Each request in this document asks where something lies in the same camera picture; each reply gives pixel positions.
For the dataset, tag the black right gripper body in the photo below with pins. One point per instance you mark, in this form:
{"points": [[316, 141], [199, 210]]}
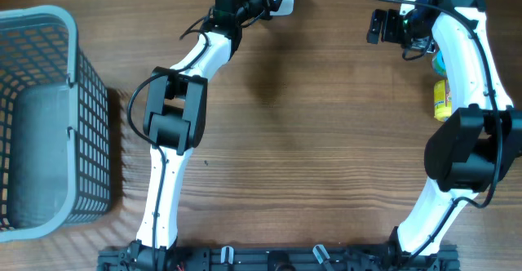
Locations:
{"points": [[405, 30]]}

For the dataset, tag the teal tin can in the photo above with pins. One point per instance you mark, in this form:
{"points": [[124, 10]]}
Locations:
{"points": [[438, 64]]}

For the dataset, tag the yellow cylindrical container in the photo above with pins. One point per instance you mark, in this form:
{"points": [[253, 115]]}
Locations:
{"points": [[442, 101]]}

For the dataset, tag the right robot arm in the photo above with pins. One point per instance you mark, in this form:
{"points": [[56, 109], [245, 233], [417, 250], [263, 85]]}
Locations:
{"points": [[474, 148]]}

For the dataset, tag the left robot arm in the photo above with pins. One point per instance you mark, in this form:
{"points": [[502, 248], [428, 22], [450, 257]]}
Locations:
{"points": [[175, 120]]}

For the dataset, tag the white barcode scanner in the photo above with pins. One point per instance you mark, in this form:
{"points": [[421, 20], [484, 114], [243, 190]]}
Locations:
{"points": [[282, 7]]}

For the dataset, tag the grey plastic shopping basket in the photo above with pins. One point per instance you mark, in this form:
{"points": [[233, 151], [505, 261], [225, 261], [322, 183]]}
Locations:
{"points": [[55, 151]]}

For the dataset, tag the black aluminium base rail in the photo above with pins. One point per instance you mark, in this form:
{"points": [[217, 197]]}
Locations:
{"points": [[319, 257]]}

